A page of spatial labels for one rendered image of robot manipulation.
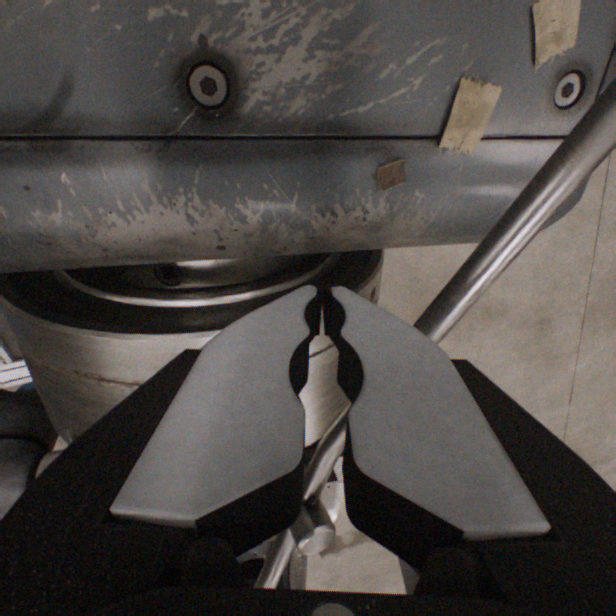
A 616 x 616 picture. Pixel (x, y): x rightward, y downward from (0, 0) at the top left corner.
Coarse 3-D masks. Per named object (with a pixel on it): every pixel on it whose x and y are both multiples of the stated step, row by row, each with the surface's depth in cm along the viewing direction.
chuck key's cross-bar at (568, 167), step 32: (608, 96) 10; (576, 128) 11; (608, 128) 10; (576, 160) 11; (544, 192) 11; (512, 224) 12; (544, 224) 12; (480, 256) 13; (512, 256) 12; (448, 288) 14; (480, 288) 13; (448, 320) 14; (320, 448) 19; (320, 480) 20; (288, 544) 21
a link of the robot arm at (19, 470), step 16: (0, 448) 45; (16, 448) 45; (32, 448) 47; (0, 464) 43; (16, 464) 43; (32, 464) 43; (0, 480) 42; (16, 480) 42; (32, 480) 42; (0, 496) 41; (16, 496) 41; (0, 512) 41
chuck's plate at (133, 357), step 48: (0, 288) 25; (48, 288) 27; (96, 288) 25; (144, 288) 26; (240, 288) 26; (288, 288) 27; (48, 336) 22; (96, 336) 21; (144, 336) 21; (192, 336) 21
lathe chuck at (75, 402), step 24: (24, 360) 27; (312, 360) 26; (336, 360) 28; (48, 384) 25; (72, 384) 24; (96, 384) 23; (120, 384) 23; (312, 384) 27; (336, 384) 29; (48, 408) 28; (72, 408) 25; (96, 408) 24; (312, 408) 28; (336, 408) 30; (72, 432) 27; (312, 432) 29
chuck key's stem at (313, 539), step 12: (312, 504) 20; (300, 516) 20; (312, 516) 19; (324, 516) 20; (300, 528) 19; (312, 528) 19; (324, 528) 19; (300, 540) 19; (312, 540) 19; (324, 540) 20; (300, 552) 19; (312, 552) 20
